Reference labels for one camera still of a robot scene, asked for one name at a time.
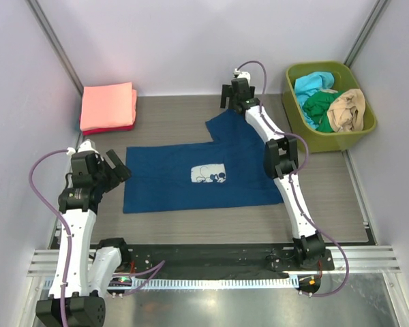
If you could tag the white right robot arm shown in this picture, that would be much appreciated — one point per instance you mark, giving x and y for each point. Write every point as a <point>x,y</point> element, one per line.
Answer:
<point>281,163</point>

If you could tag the aluminium frame rail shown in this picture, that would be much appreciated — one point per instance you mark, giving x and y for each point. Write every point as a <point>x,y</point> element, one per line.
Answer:
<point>371,259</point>

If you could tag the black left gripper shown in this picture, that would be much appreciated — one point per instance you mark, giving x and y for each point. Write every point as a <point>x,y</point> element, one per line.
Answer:
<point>120,171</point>

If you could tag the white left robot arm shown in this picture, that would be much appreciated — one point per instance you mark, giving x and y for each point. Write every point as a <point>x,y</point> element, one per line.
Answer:
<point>76,297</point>

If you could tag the folded red t-shirt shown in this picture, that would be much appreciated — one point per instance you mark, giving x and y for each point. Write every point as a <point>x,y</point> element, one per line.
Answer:
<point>107,129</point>

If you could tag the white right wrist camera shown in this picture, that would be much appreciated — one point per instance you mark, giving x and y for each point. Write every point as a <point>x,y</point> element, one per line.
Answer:
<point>238,73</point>

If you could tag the light blue crumpled t-shirt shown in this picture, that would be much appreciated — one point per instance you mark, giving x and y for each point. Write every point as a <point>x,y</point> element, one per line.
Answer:
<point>306,86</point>

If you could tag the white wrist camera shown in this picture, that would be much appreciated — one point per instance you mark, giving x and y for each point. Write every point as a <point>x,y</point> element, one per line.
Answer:
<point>238,73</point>
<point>87,145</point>

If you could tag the folded pink t-shirt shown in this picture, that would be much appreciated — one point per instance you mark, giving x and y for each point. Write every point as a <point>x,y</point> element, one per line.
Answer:
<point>108,106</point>

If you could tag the olive green plastic bin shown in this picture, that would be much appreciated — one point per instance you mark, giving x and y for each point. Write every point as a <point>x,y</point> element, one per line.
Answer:
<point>319,142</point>

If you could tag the blue Mickey Mouse t-shirt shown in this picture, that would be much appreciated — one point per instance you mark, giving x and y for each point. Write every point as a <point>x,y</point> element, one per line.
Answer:
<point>223,173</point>

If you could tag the white slotted cable duct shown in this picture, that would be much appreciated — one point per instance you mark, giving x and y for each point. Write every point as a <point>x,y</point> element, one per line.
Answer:
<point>166,284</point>

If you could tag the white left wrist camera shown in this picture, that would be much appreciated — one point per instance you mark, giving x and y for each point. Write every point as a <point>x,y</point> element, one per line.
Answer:
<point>87,145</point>

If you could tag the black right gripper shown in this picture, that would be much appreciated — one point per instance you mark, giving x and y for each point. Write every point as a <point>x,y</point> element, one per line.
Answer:
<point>225,92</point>

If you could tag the green crumpled t-shirt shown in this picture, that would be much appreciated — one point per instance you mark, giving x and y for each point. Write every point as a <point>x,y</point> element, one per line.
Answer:
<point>315,110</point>

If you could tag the beige crumpled t-shirt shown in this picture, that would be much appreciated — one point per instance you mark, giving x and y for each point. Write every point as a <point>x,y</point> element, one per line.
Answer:
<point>346,113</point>

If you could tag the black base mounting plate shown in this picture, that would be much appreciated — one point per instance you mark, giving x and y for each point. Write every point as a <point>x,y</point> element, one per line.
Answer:
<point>280,256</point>

